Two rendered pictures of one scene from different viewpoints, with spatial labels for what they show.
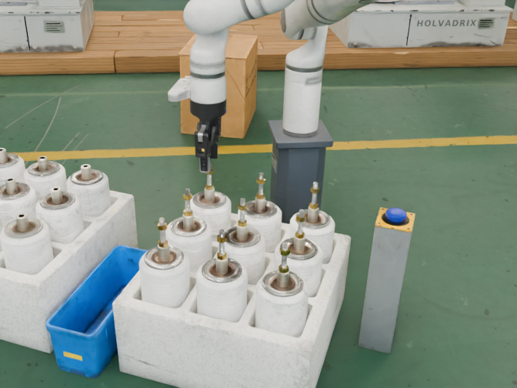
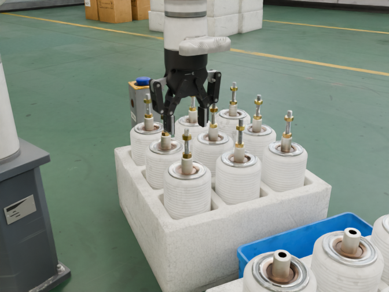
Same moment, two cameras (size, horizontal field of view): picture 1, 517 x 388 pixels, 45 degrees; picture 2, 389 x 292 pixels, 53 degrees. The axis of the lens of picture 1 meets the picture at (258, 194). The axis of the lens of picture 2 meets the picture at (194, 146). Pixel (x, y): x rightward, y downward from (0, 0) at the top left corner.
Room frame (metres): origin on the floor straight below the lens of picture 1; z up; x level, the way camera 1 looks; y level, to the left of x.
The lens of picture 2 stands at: (1.64, 0.63, 0.63)
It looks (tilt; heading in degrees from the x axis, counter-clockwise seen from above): 25 degrees down; 229
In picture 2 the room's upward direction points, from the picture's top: straight up
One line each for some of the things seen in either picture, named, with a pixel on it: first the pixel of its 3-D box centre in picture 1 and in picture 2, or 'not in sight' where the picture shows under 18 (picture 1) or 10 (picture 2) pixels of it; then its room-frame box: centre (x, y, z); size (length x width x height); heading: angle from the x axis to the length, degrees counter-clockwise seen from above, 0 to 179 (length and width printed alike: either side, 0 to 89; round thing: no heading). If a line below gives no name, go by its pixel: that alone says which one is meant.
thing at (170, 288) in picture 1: (166, 295); (281, 184); (0.98, 0.18, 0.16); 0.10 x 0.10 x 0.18
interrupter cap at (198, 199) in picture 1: (209, 199); (187, 170); (1.20, 0.11, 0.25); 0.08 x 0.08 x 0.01
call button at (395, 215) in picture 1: (395, 216); (143, 81); (1.05, -0.27, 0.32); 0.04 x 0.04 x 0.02
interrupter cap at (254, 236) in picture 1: (241, 236); (213, 138); (1.06, 0.03, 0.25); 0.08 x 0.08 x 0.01
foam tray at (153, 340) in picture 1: (241, 300); (212, 196); (1.06, 0.03, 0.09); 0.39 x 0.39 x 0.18; 73
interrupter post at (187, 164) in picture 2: (209, 195); (187, 164); (1.20, 0.11, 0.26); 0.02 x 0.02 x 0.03
